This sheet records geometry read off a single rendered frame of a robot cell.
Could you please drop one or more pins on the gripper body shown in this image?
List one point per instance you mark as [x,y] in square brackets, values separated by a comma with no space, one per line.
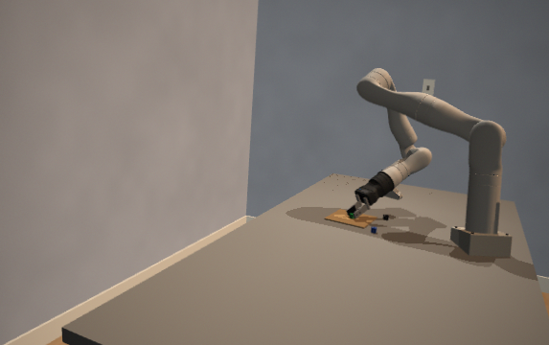
[382,184]

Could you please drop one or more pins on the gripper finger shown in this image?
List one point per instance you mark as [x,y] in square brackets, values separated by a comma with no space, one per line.
[354,207]
[363,209]

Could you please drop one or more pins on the tan square mat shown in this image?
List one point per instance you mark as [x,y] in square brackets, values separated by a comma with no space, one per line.
[341,216]

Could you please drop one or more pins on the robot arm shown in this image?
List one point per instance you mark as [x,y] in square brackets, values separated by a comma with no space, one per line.
[485,149]

